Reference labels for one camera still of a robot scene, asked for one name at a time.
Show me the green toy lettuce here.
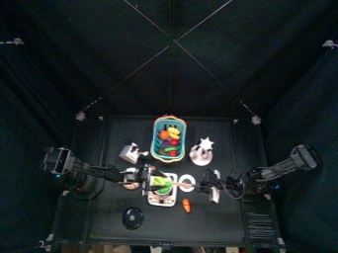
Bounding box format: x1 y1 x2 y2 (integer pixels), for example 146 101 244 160
153 176 174 196

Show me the white toy cutting board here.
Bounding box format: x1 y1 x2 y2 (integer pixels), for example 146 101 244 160
146 172 180 208

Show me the tan round wooden plate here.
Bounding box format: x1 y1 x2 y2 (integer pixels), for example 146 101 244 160
121 167 144 191

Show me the orange toy carrot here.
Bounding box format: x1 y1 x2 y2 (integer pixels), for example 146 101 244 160
181 198 194 214

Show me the teal basket with orange rim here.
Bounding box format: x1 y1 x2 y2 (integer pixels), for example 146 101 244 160
150 115 189 164

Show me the white toy kitchen appliance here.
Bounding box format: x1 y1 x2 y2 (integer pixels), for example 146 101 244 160
118 141 152 165

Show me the green toy vegetable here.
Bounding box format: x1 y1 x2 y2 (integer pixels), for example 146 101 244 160
158 146 177 156

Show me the black round disc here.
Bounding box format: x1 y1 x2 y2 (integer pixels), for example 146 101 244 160
122 206 146 231

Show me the yellow toy banana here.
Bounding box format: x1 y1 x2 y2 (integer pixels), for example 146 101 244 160
168 126 182 140

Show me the white ring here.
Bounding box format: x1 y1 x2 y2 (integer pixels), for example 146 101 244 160
177 173 197 189

